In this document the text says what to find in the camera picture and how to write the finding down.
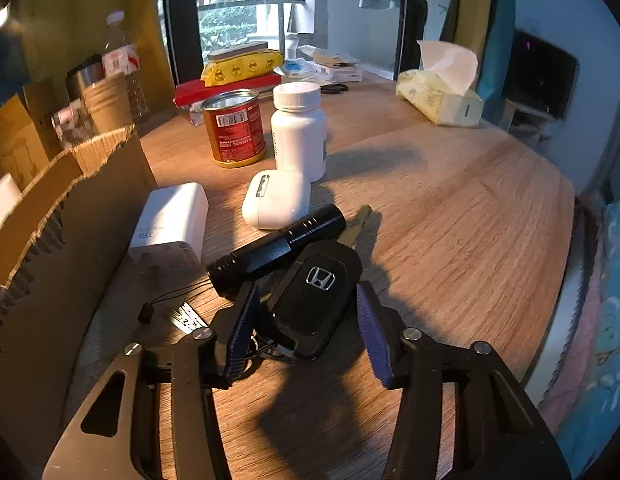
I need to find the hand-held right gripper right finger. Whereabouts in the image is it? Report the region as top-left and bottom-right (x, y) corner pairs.
(356, 280), (573, 480)

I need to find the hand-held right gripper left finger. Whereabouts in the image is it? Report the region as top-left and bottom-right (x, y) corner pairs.
(42, 280), (263, 480)

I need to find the black car key fob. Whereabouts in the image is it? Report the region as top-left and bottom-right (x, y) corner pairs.
(262, 205), (375, 361)

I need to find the white charger adapter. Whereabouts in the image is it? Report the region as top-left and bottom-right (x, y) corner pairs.
(128, 181), (209, 268)

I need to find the white earbuds case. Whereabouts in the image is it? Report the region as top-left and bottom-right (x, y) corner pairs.
(241, 170), (311, 231)

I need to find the cardboard box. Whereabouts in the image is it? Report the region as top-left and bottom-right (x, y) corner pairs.
(0, 125), (158, 441)

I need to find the red tin can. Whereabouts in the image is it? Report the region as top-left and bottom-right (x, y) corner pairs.
(202, 89), (267, 168)

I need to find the white pill bottle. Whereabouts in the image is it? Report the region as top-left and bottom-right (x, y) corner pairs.
(271, 82), (328, 183)

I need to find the clear plastic case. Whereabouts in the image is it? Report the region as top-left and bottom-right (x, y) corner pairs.
(179, 102), (208, 126)

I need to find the blue printed blanket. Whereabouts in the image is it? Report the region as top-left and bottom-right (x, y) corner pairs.
(540, 200), (620, 476)

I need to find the pale yellow tissue pack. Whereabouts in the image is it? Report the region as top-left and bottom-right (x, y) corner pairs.
(396, 39), (486, 128)

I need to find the red flat box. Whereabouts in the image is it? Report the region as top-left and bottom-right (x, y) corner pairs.
(174, 72), (283, 108)

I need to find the stack of brown paper cups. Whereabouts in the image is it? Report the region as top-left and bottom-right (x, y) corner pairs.
(82, 72), (135, 136)

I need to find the yellow wipes packet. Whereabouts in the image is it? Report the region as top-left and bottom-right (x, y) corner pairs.
(200, 50), (285, 87)

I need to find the printed glass jar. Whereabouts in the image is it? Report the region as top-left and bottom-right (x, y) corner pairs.
(50, 100), (98, 153)

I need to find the white computer desk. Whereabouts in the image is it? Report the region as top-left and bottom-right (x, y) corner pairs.
(500, 97), (556, 143)

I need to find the blue white packet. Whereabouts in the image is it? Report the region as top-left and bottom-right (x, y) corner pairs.
(280, 57), (315, 81)

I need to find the tan white small box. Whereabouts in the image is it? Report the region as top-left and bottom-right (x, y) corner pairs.
(312, 49), (361, 67)

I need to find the grey white flat device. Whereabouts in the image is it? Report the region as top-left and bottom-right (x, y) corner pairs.
(207, 40), (271, 60)

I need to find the brown lamp carton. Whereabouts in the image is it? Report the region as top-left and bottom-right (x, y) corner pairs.
(0, 80), (65, 196)

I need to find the steel tumbler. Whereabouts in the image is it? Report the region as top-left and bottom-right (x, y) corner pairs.
(64, 54), (105, 106)

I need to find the grey bed headboard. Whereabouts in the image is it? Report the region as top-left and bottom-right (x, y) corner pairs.
(582, 102), (620, 206)

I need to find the clear plastic water bottle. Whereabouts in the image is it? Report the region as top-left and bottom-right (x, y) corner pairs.
(102, 10), (151, 126)

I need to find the black monitor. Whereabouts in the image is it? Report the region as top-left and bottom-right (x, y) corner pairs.
(505, 30), (580, 121)

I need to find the balcony railing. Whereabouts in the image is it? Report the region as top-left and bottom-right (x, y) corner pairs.
(197, 0), (308, 53)

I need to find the teal curtain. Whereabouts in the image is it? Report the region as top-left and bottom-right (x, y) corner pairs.
(477, 0), (518, 126)
(0, 25), (33, 116)

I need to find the yellow curtain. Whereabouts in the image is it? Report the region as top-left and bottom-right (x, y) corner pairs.
(14, 0), (178, 126)
(452, 0), (498, 68)

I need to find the black sliding door frame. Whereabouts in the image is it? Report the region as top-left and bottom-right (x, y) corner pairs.
(160, 0), (431, 86)

